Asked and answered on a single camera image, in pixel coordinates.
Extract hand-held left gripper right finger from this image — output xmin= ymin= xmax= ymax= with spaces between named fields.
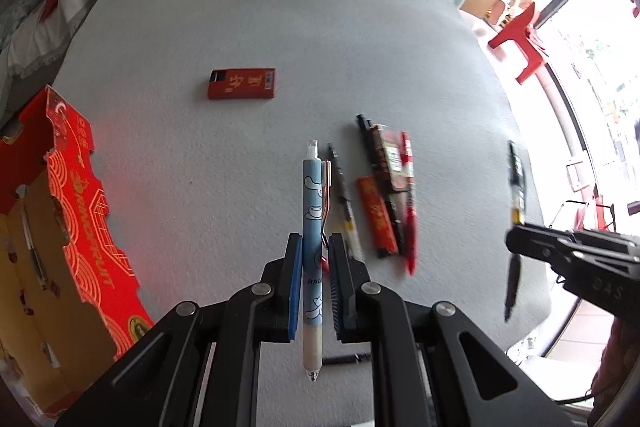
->
xmin=327 ymin=233 xmax=576 ymax=427

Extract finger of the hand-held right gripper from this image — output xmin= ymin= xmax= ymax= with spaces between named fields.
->
xmin=505 ymin=223 xmax=596 ymax=270

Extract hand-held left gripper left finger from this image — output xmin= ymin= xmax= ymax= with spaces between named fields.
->
xmin=55 ymin=232 xmax=306 ymax=427

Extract blue cartoon print pen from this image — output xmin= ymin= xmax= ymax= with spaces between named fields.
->
xmin=301 ymin=139 xmax=333 ymax=383

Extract red lighter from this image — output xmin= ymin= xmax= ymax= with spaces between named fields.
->
xmin=356 ymin=177 xmax=399 ymax=259

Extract red cardboard box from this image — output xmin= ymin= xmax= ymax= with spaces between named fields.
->
xmin=0 ymin=84 xmax=156 ymax=418

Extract person's right hand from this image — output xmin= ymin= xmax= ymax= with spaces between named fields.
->
xmin=587 ymin=319 xmax=640 ymax=427

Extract thin black pen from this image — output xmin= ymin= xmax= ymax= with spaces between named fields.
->
xmin=322 ymin=354 xmax=373 ymax=367

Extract red pen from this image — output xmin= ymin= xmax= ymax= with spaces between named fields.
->
xmin=400 ymin=132 xmax=420 ymax=277

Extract small dark red patterned box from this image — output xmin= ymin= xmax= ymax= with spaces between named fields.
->
xmin=375 ymin=124 xmax=408 ymax=192

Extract flat red box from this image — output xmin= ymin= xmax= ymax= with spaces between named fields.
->
xmin=207 ymin=68 xmax=277 ymax=100

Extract red plastic stool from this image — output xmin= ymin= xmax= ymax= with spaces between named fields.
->
xmin=487 ymin=2 xmax=548 ymax=85

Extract grey pen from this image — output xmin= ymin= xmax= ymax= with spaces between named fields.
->
xmin=20 ymin=194 xmax=48 ymax=288

